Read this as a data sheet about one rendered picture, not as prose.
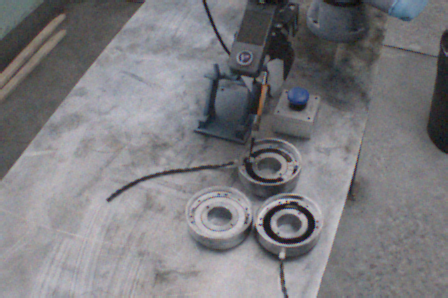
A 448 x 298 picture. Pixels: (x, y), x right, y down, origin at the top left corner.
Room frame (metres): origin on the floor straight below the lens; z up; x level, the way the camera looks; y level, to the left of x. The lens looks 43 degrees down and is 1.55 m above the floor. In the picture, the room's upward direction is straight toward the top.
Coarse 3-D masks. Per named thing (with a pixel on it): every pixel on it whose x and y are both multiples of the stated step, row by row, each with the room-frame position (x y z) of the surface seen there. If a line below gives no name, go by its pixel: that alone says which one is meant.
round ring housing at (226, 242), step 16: (208, 192) 0.58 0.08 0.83; (224, 192) 0.59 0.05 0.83; (240, 192) 0.58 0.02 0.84; (192, 208) 0.55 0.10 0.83; (208, 208) 0.55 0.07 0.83; (224, 208) 0.56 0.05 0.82; (192, 224) 0.52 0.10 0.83; (208, 224) 0.52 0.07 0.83; (208, 240) 0.49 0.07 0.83; (224, 240) 0.49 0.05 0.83; (240, 240) 0.50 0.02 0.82
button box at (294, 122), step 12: (312, 96) 0.80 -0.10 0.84; (276, 108) 0.77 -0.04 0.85; (288, 108) 0.77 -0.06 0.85; (300, 108) 0.76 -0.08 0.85; (312, 108) 0.77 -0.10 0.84; (276, 120) 0.75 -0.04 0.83; (288, 120) 0.74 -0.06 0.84; (300, 120) 0.74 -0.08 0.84; (312, 120) 0.74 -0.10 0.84; (288, 132) 0.74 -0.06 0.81; (300, 132) 0.74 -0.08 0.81
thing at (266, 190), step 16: (256, 144) 0.69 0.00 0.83; (272, 144) 0.69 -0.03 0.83; (288, 144) 0.68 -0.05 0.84; (240, 160) 0.65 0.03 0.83; (256, 160) 0.66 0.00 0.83; (272, 160) 0.66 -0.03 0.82; (240, 176) 0.62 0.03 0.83; (272, 176) 0.62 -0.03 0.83; (256, 192) 0.60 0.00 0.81; (272, 192) 0.59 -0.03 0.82
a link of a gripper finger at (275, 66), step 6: (270, 60) 0.70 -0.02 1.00; (276, 60) 0.70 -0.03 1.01; (282, 60) 0.70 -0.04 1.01; (270, 66) 0.70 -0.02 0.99; (276, 66) 0.70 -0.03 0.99; (282, 66) 0.69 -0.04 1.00; (270, 72) 0.70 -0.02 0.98; (276, 72) 0.70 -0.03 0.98; (282, 72) 0.70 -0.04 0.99; (270, 78) 0.70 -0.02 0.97; (276, 78) 0.70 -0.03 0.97; (282, 78) 0.69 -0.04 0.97; (270, 84) 0.70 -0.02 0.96; (276, 84) 0.70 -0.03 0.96; (282, 84) 0.70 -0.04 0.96; (270, 90) 0.70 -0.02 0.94; (276, 90) 0.70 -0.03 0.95; (270, 96) 0.71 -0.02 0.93; (276, 96) 0.71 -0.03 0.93
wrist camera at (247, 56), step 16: (256, 0) 0.72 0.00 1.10; (256, 16) 0.69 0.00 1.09; (272, 16) 0.69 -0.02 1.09; (240, 32) 0.67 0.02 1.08; (256, 32) 0.67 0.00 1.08; (272, 32) 0.69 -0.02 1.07; (240, 48) 0.65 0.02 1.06; (256, 48) 0.65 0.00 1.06; (240, 64) 0.63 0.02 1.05; (256, 64) 0.63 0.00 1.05
